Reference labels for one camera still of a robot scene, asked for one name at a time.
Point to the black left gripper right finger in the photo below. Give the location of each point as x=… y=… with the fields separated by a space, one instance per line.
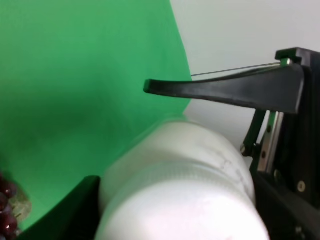
x=285 y=215

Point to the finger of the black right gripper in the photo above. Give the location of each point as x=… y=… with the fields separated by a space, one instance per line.
x=277 y=89

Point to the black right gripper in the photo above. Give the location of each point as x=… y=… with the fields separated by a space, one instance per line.
x=291 y=142

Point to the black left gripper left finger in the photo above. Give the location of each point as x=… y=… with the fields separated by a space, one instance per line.
x=76 y=217

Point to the white plastic bottle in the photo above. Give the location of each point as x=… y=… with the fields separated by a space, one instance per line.
x=179 y=181

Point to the red grape bunch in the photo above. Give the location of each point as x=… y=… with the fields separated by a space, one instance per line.
x=15 y=207

